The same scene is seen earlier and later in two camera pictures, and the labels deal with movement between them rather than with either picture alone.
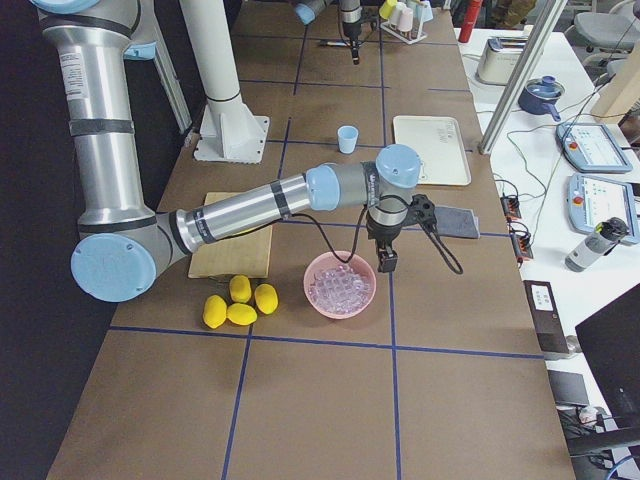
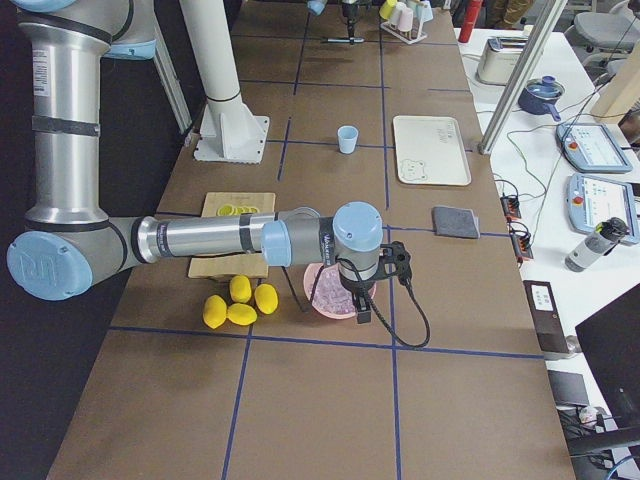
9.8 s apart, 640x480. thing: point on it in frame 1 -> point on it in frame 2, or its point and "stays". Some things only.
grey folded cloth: x=457 y=222 stays
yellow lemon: x=215 y=311 stays
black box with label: x=546 y=317 stays
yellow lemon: x=266 y=298 stays
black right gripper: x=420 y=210 -> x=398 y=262
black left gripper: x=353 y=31 -> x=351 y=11
